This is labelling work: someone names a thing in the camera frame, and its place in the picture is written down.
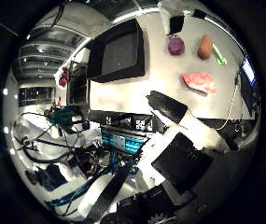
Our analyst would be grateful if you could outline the thin pale cable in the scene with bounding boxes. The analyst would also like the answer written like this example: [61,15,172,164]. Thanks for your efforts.
[216,81,241,132]

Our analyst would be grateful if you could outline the teal and white box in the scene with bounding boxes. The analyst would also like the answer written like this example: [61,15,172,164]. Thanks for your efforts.
[101,128,147,156]

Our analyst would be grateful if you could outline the purple eggplant plush toy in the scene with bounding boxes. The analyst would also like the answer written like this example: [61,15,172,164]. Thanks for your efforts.
[167,35,186,57]

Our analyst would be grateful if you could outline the orange carrot plush toy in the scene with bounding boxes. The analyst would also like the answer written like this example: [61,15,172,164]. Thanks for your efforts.
[197,35,229,66]

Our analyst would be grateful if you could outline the black control box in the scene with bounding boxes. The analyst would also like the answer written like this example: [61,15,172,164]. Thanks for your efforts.
[90,109,155,133]

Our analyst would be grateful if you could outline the red cloth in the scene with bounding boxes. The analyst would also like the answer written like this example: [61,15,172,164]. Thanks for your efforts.
[58,66,71,89]

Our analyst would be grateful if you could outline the black tape patch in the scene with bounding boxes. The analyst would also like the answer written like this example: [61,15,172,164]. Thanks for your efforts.
[191,8,208,20]

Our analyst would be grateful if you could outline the red steak plush toy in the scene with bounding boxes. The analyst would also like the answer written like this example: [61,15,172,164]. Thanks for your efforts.
[181,72,217,96]

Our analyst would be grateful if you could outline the computer monitor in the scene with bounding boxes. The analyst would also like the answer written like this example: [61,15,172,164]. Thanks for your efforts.
[238,57,259,104]

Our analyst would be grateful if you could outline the person in green shirt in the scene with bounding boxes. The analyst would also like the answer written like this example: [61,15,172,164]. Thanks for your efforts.
[48,106,79,129]

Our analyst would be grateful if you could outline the black rectangular container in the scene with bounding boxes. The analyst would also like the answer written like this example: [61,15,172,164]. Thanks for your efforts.
[87,18,147,84]

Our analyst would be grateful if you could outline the metal shelf cart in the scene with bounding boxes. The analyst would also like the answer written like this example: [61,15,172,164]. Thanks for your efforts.
[68,61,91,106]

